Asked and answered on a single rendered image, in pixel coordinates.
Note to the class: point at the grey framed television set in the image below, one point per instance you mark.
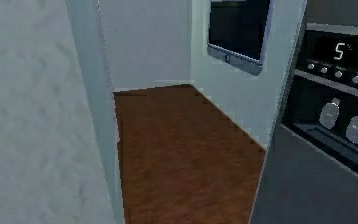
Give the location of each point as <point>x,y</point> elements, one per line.
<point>238,28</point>

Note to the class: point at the grey fridge with dispenser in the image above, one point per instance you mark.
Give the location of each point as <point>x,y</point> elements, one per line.
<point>307,173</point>

